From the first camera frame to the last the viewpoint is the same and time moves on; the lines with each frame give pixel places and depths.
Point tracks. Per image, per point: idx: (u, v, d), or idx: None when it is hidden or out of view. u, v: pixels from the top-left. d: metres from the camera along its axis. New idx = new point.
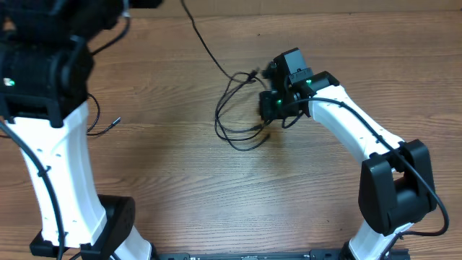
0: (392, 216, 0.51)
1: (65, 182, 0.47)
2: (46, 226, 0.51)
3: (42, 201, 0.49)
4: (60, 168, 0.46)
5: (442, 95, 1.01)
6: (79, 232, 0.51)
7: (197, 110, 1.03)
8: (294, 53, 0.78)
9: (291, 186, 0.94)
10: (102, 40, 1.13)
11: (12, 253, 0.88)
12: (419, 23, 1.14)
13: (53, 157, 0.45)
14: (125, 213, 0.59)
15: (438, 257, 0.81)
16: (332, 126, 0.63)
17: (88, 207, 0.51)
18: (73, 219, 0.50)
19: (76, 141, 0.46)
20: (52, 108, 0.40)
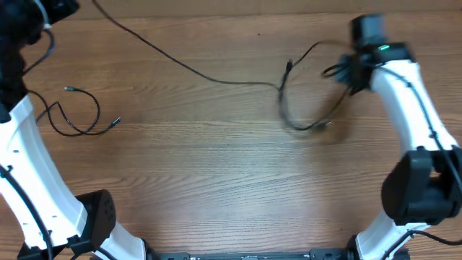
0: (411, 206, 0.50)
1: (30, 176, 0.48)
2: (27, 232, 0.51)
3: (16, 206, 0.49)
4: (19, 162, 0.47)
5: (442, 94, 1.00)
6: (61, 227, 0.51)
7: (196, 110, 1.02)
8: (376, 19, 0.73)
9: (292, 186, 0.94)
10: (100, 40, 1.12)
11: (13, 253, 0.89)
12: (421, 22, 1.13)
13: (10, 154, 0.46)
14: (104, 206, 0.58)
15: (439, 256, 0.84)
16: (390, 102, 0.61)
17: (63, 200, 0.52)
18: (52, 214, 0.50)
19: (29, 136, 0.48)
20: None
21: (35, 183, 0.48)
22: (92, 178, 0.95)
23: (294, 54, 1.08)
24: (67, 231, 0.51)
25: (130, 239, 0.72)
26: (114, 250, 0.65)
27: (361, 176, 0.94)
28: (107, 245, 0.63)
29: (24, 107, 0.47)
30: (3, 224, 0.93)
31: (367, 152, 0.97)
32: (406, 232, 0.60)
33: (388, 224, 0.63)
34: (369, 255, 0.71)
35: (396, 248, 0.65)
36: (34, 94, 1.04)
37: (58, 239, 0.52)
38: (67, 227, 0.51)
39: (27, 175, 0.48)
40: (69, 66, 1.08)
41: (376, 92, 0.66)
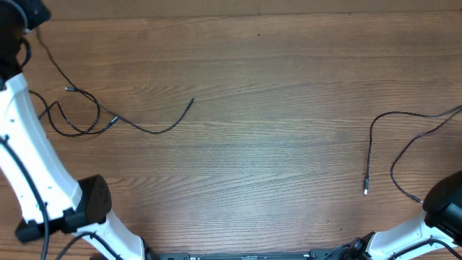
0: (452, 209, 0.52)
1: (26, 145, 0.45)
2: (23, 207, 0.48)
3: (10, 178, 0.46)
4: (16, 131, 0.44)
5: (441, 95, 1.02)
6: (58, 200, 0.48)
7: (197, 110, 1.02)
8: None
9: (292, 186, 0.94)
10: (99, 40, 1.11)
11: (13, 253, 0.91)
12: (421, 22, 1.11)
13: (5, 121, 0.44)
14: (99, 188, 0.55)
15: (437, 256, 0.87)
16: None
17: (60, 174, 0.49)
18: (49, 185, 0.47)
19: (27, 104, 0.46)
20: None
21: (31, 153, 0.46)
22: None
23: (294, 54, 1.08)
24: (64, 204, 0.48)
25: (126, 231, 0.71)
26: (108, 240, 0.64)
27: (360, 176, 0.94)
28: (105, 234, 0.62)
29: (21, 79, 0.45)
30: (3, 224, 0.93)
31: (367, 152, 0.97)
32: (427, 239, 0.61)
33: (414, 225, 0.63)
34: (377, 249, 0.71)
35: (408, 253, 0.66)
36: (34, 94, 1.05)
37: (54, 212, 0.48)
38: (63, 199, 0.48)
39: (24, 144, 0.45)
40: (68, 66, 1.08)
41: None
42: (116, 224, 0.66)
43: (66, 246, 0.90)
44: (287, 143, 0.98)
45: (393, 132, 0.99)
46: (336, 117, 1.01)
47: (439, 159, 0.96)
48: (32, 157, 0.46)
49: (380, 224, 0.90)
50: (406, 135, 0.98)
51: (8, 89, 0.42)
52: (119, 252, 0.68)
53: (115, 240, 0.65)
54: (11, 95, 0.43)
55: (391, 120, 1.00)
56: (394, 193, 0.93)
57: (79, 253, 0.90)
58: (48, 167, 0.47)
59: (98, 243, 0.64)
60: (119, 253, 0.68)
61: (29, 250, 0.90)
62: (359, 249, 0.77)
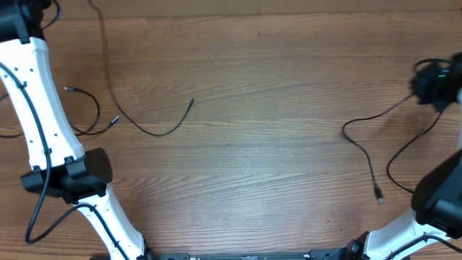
0: (441, 206, 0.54)
1: (41, 94, 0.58)
2: (31, 150, 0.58)
3: (24, 123, 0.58)
4: (34, 80, 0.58)
5: None
6: (60, 145, 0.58)
7: (197, 110, 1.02)
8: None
9: (292, 186, 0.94)
10: (99, 40, 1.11)
11: (13, 253, 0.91)
12: (422, 21, 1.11)
13: (27, 72, 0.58)
14: (100, 159, 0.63)
15: (437, 256, 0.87)
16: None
17: (66, 128, 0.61)
18: (55, 133, 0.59)
19: (45, 66, 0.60)
20: (19, 23, 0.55)
21: (43, 100, 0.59)
22: None
23: (294, 54, 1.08)
24: (65, 150, 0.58)
25: (128, 222, 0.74)
26: (107, 219, 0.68)
27: (360, 176, 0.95)
28: (103, 210, 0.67)
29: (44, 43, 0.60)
30: (3, 224, 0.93)
31: (367, 152, 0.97)
32: (421, 235, 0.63)
33: (406, 223, 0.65)
34: (374, 250, 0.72)
35: (404, 251, 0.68)
36: None
37: (55, 159, 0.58)
38: (65, 146, 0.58)
39: (39, 94, 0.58)
40: (68, 67, 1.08)
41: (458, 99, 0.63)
42: (118, 208, 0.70)
43: (66, 246, 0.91)
44: (286, 143, 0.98)
45: (394, 132, 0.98)
46: (336, 117, 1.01)
47: (439, 159, 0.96)
48: (43, 105, 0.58)
49: (380, 224, 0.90)
50: (406, 135, 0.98)
51: (31, 44, 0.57)
52: (118, 238, 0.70)
53: (113, 222, 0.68)
54: (33, 49, 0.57)
55: (391, 120, 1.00)
56: (394, 193, 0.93)
57: (79, 253, 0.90)
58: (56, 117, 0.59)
59: (98, 222, 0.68)
60: (118, 239, 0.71)
61: (29, 250, 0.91)
62: (357, 251, 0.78)
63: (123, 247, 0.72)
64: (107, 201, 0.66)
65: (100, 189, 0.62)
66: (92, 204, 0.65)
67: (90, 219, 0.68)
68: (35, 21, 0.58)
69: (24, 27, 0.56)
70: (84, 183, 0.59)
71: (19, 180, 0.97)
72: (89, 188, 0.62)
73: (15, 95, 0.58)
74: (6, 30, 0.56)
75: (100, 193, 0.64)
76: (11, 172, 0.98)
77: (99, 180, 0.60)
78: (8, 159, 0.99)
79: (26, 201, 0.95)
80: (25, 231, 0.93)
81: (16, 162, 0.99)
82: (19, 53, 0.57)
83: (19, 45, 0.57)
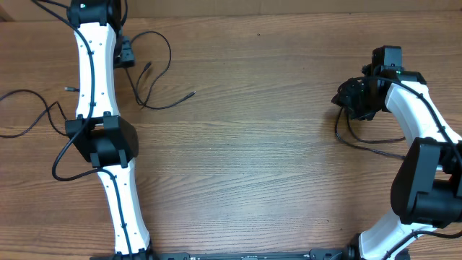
0: (420, 202, 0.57)
1: (102, 63, 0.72)
2: (81, 102, 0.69)
3: (83, 80, 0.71)
4: (99, 50, 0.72)
5: (441, 94, 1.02)
6: (105, 102, 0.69)
7: (197, 110, 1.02)
8: (395, 50, 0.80)
9: (291, 186, 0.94)
10: None
11: (12, 253, 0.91)
12: (421, 22, 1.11)
13: (97, 45, 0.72)
14: (132, 133, 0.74)
15: (438, 256, 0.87)
16: (402, 112, 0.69)
17: (112, 93, 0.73)
18: (102, 92, 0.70)
19: (110, 46, 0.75)
20: (102, 14, 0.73)
21: (102, 67, 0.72)
22: (92, 178, 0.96)
23: (294, 54, 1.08)
24: (106, 107, 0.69)
25: (139, 211, 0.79)
26: (122, 195, 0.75)
27: (360, 176, 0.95)
28: (122, 183, 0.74)
29: (114, 35, 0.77)
30: (3, 224, 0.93)
31: (367, 152, 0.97)
32: (411, 232, 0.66)
33: (394, 224, 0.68)
34: (370, 253, 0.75)
35: (398, 248, 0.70)
36: (35, 94, 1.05)
37: (97, 113, 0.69)
38: (107, 104, 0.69)
39: (100, 62, 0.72)
40: (68, 67, 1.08)
41: (387, 107, 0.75)
42: (133, 191, 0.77)
43: (66, 246, 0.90)
44: (286, 143, 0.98)
45: (394, 131, 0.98)
46: (337, 117, 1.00)
47: None
48: (101, 71, 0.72)
49: None
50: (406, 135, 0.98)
51: (107, 27, 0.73)
52: (126, 221, 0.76)
53: (127, 198, 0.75)
54: (107, 30, 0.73)
55: (391, 120, 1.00)
56: None
57: (79, 253, 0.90)
58: (107, 82, 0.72)
59: (113, 196, 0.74)
60: (125, 222, 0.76)
61: (29, 250, 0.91)
62: (354, 256, 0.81)
63: (128, 233, 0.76)
64: (126, 175, 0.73)
65: (124, 158, 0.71)
66: (113, 174, 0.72)
67: (107, 191, 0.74)
68: (114, 20, 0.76)
69: (106, 17, 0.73)
70: (115, 144, 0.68)
71: (19, 180, 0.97)
72: (115, 154, 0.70)
73: (83, 61, 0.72)
74: (92, 17, 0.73)
75: (123, 165, 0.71)
76: (11, 172, 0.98)
77: (126, 145, 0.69)
78: (9, 159, 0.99)
79: (26, 201, 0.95)
80: (24, 231, 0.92)
81: (16, 162, 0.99)
82: (96, 31, 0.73)
83: (99, 26, 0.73)
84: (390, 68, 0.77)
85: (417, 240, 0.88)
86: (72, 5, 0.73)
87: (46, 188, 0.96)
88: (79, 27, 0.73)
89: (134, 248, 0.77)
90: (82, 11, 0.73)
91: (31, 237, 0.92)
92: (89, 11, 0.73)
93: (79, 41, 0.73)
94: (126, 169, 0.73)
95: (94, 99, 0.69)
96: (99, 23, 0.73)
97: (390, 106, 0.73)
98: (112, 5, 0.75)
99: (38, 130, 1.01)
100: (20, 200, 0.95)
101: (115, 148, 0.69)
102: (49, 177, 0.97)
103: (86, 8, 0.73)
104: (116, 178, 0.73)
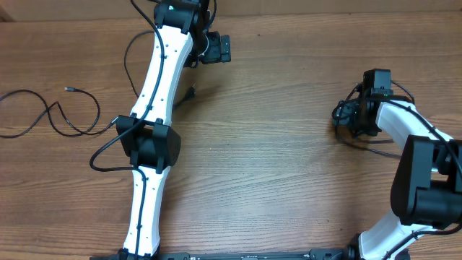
0: (421, 203, 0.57)
1: (170, 70, 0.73)
2: (139, 101, 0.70)
3: (148, 81, 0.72)
4: (173, 58, 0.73)
5: (441, 94, 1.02)
6: (162, 109, 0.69)
7: (197, 110, 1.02)
8: (385, 74, 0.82)
9: (291, 186, 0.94)
10: (99, 39, 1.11)
11: (12, 253, 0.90)
12: (421, 22, 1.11)
13: (172, 52, 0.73)
14: (177, 145, 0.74)
15: (438, 256, 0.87)
16: (393, 128, 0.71)
17: (170, 102, 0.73)
18: (162, 99, 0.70)
19: (183, 55, 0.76)
20: (187, 21, 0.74)
21: (170, 74, 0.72)
22: (92, 178, 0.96)
23: (294, 54, 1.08)
24: (161, 114, 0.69)
25: (158, 215, 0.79)
26: (148, 197, 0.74)
27: (360, 176, 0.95)
28: (150, 188, 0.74)
29: (190, 44, 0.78)
30: (3, 224, 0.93)
31: (367, 152, 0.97)
32: (411, 233, 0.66)
33: (394, 224, 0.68)
34: (370, 253, 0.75)
35: (398, 249, 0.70)
36: (35, 94, 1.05)
37: (151, 117, 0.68)
38: (164, 112, 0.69)
39: (170, 68, 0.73)
40: (68, 67, 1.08)
41: (379, 126, 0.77)
42: (159, 194, 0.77)
43: (66, 246, 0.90)
44: (286, 143, 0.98)
45: None
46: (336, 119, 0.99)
47: None
48: (167, 77, 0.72)
49: None
50: None
51: (186, 36, 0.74)
52: (143, 223, 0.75)
53: (151, 202, 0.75)
54: (185, 39, 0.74)
55: None
56: None
57: (79, 253, 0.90)
58: (170, 90, 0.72)
59: (138, 197, 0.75)
60: (141, 223, 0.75)
61: (29, 250, 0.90)
62: (354, 256, 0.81)
63: (140, 236, 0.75)
64: (157, 180, 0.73)
65: (161, 165, 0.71)
66: (146, 175, 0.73)
67: (134, 190, 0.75)
68: (195, 29, 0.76)
69: (189, 26, 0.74)
70: (158, 150, 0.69)
71: (19, 179, 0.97)
72: (154, 158, 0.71)
73: (154, 62, 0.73)
74: (177, 22, 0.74)
75: (158, 170, 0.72)
76: (11, 172, 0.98)
77: (167, 154, 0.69)
78: (9, 159, 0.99)
79: (26, 201, 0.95)
80: (24, 231, 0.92)
81: (17, 162, 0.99)
82: (175, 37, 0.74)
83: (180, 32, 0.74)
84: (380, 92, 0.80)
85: (417, 240, 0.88)
86: (162, 4, 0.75)
87: (46, 188, 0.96)
88: (161, 27, 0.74)
89: (141, 251, 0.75)
90: (170, 12, 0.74)
91: (31, 237, 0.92)
92: (176, 14, 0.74)
93: (157, 42, 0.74)
94: (159, 175, 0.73)
95: (152, 102, 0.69)
96: (180, 29, 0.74)
97: (382, 124, 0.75)
98: (198, 14, 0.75)
99: (38, 130, 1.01)
100: (20, 200, 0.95)
101: (155, 152, 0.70)
102: (49, 177, 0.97)
103: (174, 11, 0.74)
104: (147, 180, 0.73)
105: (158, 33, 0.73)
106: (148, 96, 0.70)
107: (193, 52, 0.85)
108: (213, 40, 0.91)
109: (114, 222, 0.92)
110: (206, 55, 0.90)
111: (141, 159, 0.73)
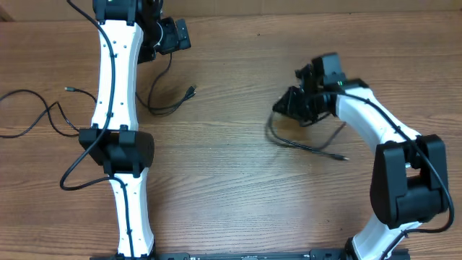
0: (401, 208, 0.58)
1: (124, 68, 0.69)
2: (98, 109, 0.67)
3: (102, 85, 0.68)
4: (124, 55, 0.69)
5: (441, 94, 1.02)
6: (123, 113, 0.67)
7: (196, 110, 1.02)
8: (332, 58, 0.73)
9: (291, 186, 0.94)
10: (99, 39, 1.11)
11: (13, 253, 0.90)
12: (422, 22, 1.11)
13: (122, 48, 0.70)
14: (149, 144, 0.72)
15: (438, 256, 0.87)
16: (354, 120, 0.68)
17: (131, 102, 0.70)
18: (121, 102, 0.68)
19: (136, 49, 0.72)
20: (131, 10, 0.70)
21: (125, 73, 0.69)
22: (92, 178, 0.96)
23: (294, 54, 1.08)
24: (124, 119, 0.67)
25: (146, 214, 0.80)
26: (131, 202, 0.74)
27: (360, 176, 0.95)
28: (131, 192, 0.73)
29: (141, 34, 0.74)
30: (3, 224, 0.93)
31: (367, 152, 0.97)
32: (401, 232, 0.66)
33: (382, 227, 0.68)
34: (367, 256, 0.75)
35: (393, 248, 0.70)
36: (35, 94, 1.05)
37: (113, 124, 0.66)
38: (125, 115, 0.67)
39: (123, 66, 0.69)
40: (68, 66, 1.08)
41: (341, 118, 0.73)
42: (143, 197, 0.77)
43: (66, 246, 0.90)
44: (281, 142, 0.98)
45: None
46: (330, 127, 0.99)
47: None
48: (122, 77, 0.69)
49: None
50: None
51: (133, 27, 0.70)
52: (132, 227, 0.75)
53: (136, 206, 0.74)
54: (133, 31, 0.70)
55: None
56: None
57: (80, 253, 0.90)
58: (128, 91, 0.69)
59: (122, 204, 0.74)
60: (131, 227, 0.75)
61: (29, 250, 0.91)
62: None
63: (133, 238, 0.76)
64: (137, 183, 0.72)
65: (136, 167, 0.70)
66: (125, 182, 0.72)
67: (116, 198, 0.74)
68: (142, 16, 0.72)
69: (134, 14, 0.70)
70: (131, 156, 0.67)
71: (19, 179, 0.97)
72: (128, 163, 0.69)
73: (104, 63, 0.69)
74: (120, 13, 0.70)
75: (135, 175, 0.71)
76: (11, 172, 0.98)
77: (139, 158, 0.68)
78: (9, 159, 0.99)
79: (26, 201, 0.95)
80: (24, 231, 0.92)
81: (17, 162, 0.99)
82: (122, 32, 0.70)
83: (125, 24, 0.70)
84: (333, 81, 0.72)
85: (417, 240, 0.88)
86: None
87: (46, 188, 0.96)
88: (104, 22, 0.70)
89: (137, 253, 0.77)
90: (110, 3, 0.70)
91: (31, 237, 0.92)
92: (118, 5, 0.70)
93: (102, 40, 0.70)
94: (138, 178, 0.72)
95: (112, 108, 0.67)
96: (125, 21, 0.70)
97: (341, 115, 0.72)
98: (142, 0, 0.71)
99: (38, 130, 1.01)
100: (20, 200, 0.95)
101: (128, 158, 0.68)
102: (49, 177, 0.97)
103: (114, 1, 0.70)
104: (127, 186, 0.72)
105: (102, 32, 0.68)
106: (106, 102, 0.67)
107: (146, 43, 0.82)
108: (167, 27, 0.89)
109: (114, 222, 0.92)
110: (164, 44, 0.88)
111: (115, 167, 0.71)
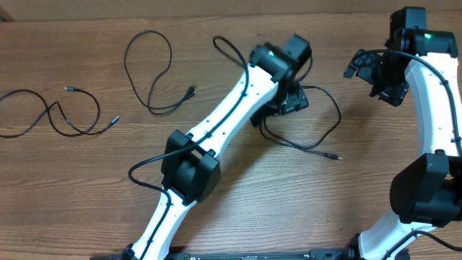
0: (420, 210, 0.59)
1: (245, 107, 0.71)
2: (201, 125, 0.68)
3: (219, 110, 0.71)
4: (253, 99, 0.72)
5: None
6: (218, 141, 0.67)
7: (197, 110, 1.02)
8: (418, 11, 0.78)
9: (291, 186, 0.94)
10: (99, 39, 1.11)
11: (13, 253, 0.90)
12: None
13: (254, 95, 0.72)
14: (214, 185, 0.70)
15: (438, 256, 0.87)
16: (418, 94, 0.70)
17: (229, 137, 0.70)
18: (223, 132, 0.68)
19: (263, 100, 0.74)
20: (281, 71, 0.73)
21: (240, 115, 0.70)
22: (92, 178, 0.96)
23: None
24: (216, 145, 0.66)
25: (172, 235, 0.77)
26: (166, 221, 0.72)
27: (360, 176, 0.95)
28: (172, 214, 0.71)
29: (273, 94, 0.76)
30: (4, 224, 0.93)
31: (368, 152, 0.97)
32: (411, 232, 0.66)
33: (393, 224, 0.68)
34: (369, 253, 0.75)
35: (398, 248, 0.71)
36: (34, 94, 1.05)
37: (205, 144, 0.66)
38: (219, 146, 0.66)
39: (244, 107, 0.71)
40: (68, 66, 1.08)
41: (406, 79, 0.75)
42: (180, 220, 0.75)
43: (66, 247, 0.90)
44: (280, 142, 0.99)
45: (393, 131, 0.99)
46: (330, 128, 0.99)
47: None
48: (239, 115, 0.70)
49: None
50: (406, 136, 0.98)
51: (272, 83, 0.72)
52: (154, 238, 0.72)
53: (167, 224, 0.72)
54: (271, 87, 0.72)
55: (390, 120, 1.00)
56: None
57: (80, 253, 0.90)
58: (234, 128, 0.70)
59: (159, 216, 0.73)
60: (153, 238, 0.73)
61: (29, 250, 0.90)
62: (354, 256, 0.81)
63: (149, 249, 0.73)
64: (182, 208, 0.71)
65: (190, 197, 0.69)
66: (172, 201, 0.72)
67: (158, 209, 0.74)
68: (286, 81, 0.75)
69: (281, 76, 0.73)
70: (190, 184, 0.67)
71: (19, 180, 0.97)
72: (186, 189, 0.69)
73: (233, 94, 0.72)
74: (271, 69, 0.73)
75: (185, 201, 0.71)
76: (11, 172, 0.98)
77: (198, 192, 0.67)
78: (9, 159, 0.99)
79: (25, 201, 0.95)
80: (24, 231, 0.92)
81: (17, 162, 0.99)
82: (263, 81, 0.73)
83: (269, 79, 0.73)
84: (416, 29, 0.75)
85: (417, 240, 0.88)
86: (265, 47, 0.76)
87: (46, 188, 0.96)
88: (254, 65, 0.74)
89: None
90: (268, 57, 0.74)
91: (31, 238, 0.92)
92: (271, 62, 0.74)
93: (244, 78, 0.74)
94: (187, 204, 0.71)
95: (213, 131, 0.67)
96: (271, 76, 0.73)
97: (408, 77, 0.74)
98: (294, 69, 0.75)
99: (37, 130, 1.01)
100: (19, 199, 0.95)
101: (188, 185, 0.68)
102: (49, 176, 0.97)
103: (273, 58, 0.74)
104: (172, 205, 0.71)
105: (247, 71, 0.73)
106: (213, 123, 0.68)
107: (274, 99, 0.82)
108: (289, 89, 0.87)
109: (114, 222, 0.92)
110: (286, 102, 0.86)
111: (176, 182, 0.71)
